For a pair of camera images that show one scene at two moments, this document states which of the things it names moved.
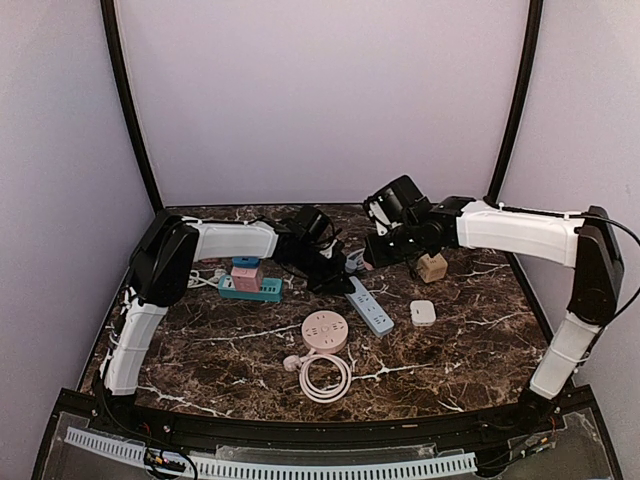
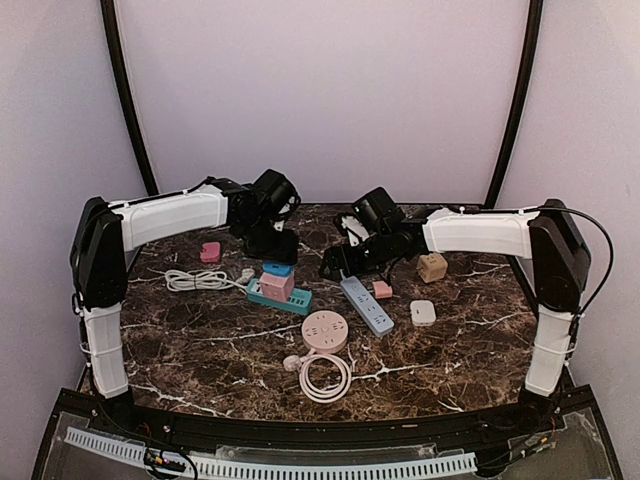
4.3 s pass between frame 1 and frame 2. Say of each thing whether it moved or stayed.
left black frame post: stayed
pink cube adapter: moved
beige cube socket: stayed
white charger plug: stayed
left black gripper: moved
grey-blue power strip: stayed
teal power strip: moved
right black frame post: stayed
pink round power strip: stayed
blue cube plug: moved
